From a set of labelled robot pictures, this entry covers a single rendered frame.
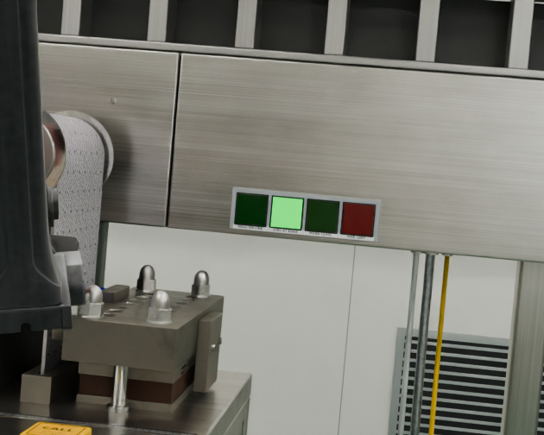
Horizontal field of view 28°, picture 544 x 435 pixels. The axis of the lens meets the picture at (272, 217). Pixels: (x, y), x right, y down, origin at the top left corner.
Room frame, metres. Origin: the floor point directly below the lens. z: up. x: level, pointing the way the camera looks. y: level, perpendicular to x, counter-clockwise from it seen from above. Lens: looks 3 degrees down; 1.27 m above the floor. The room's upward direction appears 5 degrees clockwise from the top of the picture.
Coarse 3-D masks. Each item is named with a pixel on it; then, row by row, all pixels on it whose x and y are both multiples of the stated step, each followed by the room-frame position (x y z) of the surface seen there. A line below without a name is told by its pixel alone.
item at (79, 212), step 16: (80, 192) 1.65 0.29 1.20; (96, 192) 1.73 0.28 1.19; (64, 208) 1.57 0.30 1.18; (80, 208) 1.65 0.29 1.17; (96, 208) 1.74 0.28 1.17; (64, 224) 1.58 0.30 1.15; (80, 224) 1.66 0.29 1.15; (96, 224) 1.75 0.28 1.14; (80, 240) 1.67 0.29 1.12; (96, 240) 1.75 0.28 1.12; (96, 256) 1.76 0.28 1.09
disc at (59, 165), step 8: (48, 120) 1.53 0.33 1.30; (48, 128) 1.53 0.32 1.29; (56, 128) 1.53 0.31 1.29; (56, 136) 1.53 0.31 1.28; (56, 144) 1.53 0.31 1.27; (64, 144) 1.53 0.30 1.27; (56, 152) 1.53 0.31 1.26; (64, 152) 1.53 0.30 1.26; (56, 160) 1.53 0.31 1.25; (64, 160) 1.53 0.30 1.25; (56, 168) 1.53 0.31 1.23; (64, 168) 1.53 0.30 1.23; (48, 176) 1.53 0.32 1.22; (56, 176) 1.53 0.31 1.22; (48, 184) 1.53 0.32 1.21; (56, 184) 1.53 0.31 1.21
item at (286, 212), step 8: (280, 200) 1.82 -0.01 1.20; (288, 200) 1.81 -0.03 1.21; (296, 200) 1.81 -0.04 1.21; (272, 208) 1.82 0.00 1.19; (280, 208) 1.82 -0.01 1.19; (288, 208) 1.81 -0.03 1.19; (296, 208) 1.81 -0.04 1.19; (272, 216) 1.82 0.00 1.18; (280, 216) 1.82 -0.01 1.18; (288, 216) 1.81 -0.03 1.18; (296, 216) 1.81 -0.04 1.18; (272, 224) 1.82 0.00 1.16; (280, 224) 1.82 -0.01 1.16; (288, 224) 1.81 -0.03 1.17; (296, 224) 1.81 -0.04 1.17
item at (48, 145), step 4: (44, 128) 1.52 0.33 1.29; (44, 132) 1.52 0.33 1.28; (48, 132) 1.53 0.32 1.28; (44, 136) 1.52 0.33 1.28; (48, 136) 1.52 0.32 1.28; (44, 140) 1.52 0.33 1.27; (48, 140) 1.52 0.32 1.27; (52, 140) 1.53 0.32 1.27; (44, 144) 1.52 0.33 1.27; (48, 144) 1.52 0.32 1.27; (52, 144) 1.52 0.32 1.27; (44, 148) 1.52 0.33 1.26; (48, 148) 1.52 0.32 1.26; (52, 148) 1.52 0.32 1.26; (44, 152) 1.52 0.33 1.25; (48, 152) 1.52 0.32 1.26; (52, 152) 1.52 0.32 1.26; (48, 156) 1.52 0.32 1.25; (52, 156) 1.52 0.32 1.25; (48, 160) 1.52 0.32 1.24; (52, 160) 1.52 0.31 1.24; (48, 164) 1.52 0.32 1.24; (52, 164) 1.52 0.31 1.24; (48, 168) 1.52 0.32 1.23; (48, 172) 1.52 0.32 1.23
